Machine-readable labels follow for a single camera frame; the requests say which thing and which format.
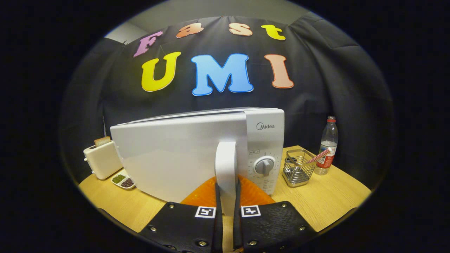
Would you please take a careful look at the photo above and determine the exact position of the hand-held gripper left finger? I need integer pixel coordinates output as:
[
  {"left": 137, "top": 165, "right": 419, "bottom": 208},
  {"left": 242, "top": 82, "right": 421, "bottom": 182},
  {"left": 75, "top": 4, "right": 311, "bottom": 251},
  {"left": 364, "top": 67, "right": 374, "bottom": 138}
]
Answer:
[{"left": 139, "top": 176, "right": 224, "bottom": 253}]

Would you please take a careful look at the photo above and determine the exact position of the metal wire basket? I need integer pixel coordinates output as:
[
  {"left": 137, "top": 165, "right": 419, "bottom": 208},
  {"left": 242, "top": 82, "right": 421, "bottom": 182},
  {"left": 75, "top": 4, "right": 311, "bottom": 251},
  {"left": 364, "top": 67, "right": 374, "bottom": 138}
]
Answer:
[{"left": 282, "top": 149, "right": 317, "bottom": 187}]

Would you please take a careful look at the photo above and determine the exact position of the white bread toaster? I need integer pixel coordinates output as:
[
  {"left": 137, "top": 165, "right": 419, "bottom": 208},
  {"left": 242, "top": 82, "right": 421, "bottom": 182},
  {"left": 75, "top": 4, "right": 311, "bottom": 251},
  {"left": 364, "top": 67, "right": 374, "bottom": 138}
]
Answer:
[{"left": 83, "top": 141, "right": 123, "bottom": 180}]

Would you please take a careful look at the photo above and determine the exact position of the red striped straw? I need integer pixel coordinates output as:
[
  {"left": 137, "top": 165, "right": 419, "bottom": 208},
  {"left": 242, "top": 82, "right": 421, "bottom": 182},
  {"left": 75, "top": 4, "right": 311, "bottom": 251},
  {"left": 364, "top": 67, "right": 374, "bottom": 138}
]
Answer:
[{"left": 305, "top": 147, "right": 333, "bottom": 165}]

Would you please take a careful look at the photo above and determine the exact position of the white toaster oven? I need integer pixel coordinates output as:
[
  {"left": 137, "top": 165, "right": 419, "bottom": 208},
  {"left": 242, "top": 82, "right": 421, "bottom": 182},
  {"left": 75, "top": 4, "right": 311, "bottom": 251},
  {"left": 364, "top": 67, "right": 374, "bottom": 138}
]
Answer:
[{"left": 110, "top": 107, "right": 285, "bottom": 215}]

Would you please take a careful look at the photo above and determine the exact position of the white divided bean dish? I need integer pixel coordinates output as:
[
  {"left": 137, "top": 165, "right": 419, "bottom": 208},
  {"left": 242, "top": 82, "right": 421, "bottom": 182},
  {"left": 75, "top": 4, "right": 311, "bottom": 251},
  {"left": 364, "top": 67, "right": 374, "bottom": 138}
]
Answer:
[{"left": 111, "top": 171, "right": 136, "bottom": 190}]

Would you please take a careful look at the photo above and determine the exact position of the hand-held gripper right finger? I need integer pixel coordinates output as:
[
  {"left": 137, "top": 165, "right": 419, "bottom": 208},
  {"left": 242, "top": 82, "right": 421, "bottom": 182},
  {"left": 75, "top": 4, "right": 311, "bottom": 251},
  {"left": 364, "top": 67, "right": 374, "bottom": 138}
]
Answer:
[{"left": 233, "top": 176, "right": 319, "bottom": 253}]

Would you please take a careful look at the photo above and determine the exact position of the clear bottle with red label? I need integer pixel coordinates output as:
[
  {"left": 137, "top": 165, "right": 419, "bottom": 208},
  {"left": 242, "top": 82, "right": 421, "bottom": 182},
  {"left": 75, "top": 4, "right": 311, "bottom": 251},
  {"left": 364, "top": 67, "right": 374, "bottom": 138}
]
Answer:
[{"left": 314, "top": 116, "right": 339, "bottom": 175}]

